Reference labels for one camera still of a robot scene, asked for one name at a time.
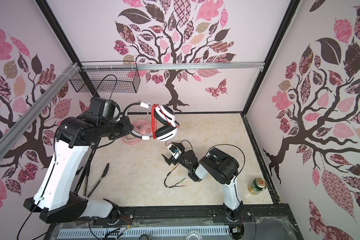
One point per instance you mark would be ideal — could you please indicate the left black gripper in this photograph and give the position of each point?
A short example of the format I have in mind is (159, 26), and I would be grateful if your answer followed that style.
(127, 126)

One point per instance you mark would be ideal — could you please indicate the white black headphones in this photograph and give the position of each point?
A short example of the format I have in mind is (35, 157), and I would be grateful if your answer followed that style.
(163, 123)

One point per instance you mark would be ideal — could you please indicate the pink headphones with cable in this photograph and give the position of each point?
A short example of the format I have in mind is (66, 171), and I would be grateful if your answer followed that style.
(142, 127)

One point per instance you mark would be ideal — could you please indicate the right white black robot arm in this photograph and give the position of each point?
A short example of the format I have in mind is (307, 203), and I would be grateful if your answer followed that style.
(216, 163)

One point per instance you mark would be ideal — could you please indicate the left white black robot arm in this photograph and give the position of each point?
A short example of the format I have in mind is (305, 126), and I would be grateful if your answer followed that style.
(56, 202)

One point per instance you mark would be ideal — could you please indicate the green drink can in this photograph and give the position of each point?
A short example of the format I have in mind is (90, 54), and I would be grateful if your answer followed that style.
(257, 186)

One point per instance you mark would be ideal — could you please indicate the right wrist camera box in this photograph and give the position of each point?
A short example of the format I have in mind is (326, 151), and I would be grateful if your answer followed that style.
(175, 150)

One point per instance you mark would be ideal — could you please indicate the black wire mesh basket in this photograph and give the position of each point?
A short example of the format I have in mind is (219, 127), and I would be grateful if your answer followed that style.
(107, 77)

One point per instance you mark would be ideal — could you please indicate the back aluminium rail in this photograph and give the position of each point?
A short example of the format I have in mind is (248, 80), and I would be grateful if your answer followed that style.
(157, 67)

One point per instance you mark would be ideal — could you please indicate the aluminium rail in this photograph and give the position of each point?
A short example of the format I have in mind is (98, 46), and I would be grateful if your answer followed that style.
(157, 67)
(20, 127)

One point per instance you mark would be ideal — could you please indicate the left aluminium rail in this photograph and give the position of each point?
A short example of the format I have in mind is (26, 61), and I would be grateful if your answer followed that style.
(20, 127)

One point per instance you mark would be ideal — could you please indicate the white slotted cable duct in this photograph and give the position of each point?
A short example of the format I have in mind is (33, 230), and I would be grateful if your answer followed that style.
(154, 233)

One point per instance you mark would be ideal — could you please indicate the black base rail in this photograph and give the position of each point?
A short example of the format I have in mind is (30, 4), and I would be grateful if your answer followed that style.
(258, 222)

